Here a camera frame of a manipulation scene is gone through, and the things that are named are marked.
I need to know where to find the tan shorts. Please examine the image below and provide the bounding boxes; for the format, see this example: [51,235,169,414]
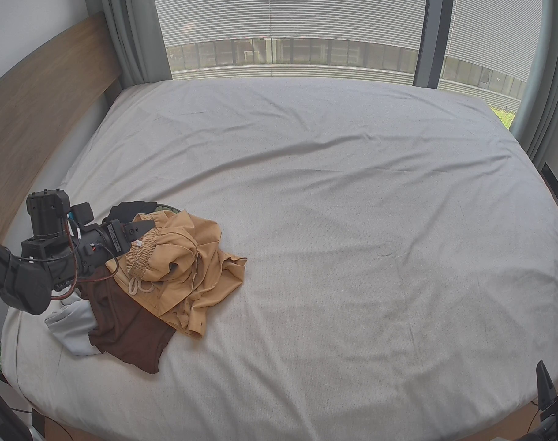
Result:
[113,210,248,339]

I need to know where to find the brown shorts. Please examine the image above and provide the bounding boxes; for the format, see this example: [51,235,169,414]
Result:
[79,258,176,375]

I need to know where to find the black garment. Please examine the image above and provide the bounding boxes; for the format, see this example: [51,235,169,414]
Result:
[109,200,158,224]

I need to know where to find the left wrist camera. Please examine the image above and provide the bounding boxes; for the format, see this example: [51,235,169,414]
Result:
[69,203,96,227]

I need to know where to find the grey-green curtain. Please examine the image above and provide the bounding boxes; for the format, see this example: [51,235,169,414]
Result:
[508,0,558,166]
[81,0,173,88]

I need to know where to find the bed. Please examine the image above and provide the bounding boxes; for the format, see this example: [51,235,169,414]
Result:
[0,11,558,441]

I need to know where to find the window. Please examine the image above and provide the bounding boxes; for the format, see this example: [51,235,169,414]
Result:
[151,0,545,117]

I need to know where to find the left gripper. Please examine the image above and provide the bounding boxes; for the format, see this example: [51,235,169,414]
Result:
[75,220,156,278]

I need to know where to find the pale grey garment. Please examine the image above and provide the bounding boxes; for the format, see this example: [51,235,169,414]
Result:
[44,299,100,357]

